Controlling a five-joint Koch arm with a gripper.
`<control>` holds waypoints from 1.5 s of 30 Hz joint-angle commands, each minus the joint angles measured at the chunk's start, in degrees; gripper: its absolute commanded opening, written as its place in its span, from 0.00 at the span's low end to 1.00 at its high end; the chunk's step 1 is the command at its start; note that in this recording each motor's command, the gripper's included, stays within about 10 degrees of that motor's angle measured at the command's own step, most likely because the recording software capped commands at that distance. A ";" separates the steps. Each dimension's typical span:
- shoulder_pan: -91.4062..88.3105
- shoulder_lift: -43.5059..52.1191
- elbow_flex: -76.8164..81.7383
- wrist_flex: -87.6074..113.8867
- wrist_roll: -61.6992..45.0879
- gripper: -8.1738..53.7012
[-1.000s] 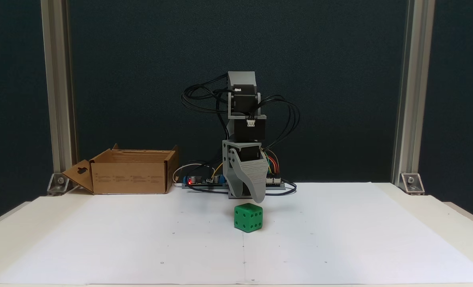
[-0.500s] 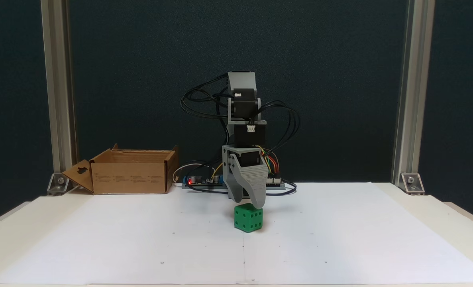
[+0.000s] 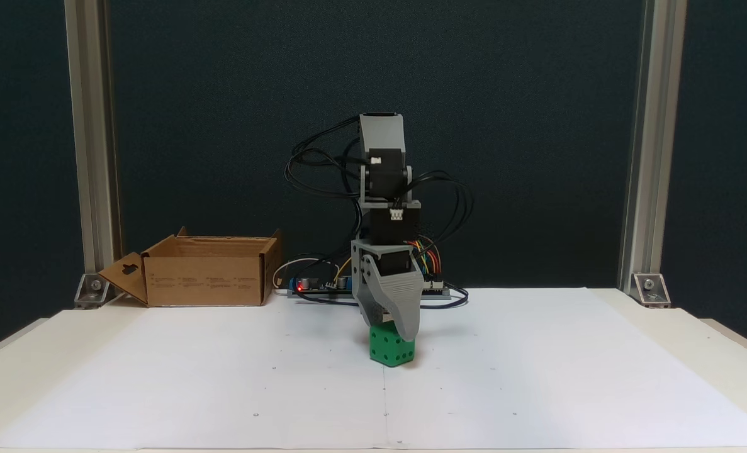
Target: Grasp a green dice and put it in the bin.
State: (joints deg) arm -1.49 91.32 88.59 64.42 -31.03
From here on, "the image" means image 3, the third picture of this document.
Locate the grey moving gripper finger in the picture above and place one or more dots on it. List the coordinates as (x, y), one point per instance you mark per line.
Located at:
(370, 311)

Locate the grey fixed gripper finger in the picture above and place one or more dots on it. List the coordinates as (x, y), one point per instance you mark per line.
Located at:
(404, 302)

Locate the green die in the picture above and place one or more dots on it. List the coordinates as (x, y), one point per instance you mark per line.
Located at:
(389, 351)

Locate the blue circuit board with capacitors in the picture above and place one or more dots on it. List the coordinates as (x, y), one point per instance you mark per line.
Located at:
(323, 284)

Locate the grey board mounting plate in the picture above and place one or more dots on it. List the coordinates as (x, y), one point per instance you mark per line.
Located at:
(323, 294)

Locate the brown cardboard box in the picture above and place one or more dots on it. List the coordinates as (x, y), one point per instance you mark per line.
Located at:
(203, 280)

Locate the metal corner bracket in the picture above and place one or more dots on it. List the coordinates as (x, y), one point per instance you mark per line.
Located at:
(93, 289)
(651, 288)

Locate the aluminium frame post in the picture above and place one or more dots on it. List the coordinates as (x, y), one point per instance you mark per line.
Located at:
(93, 126)
(653, 126)

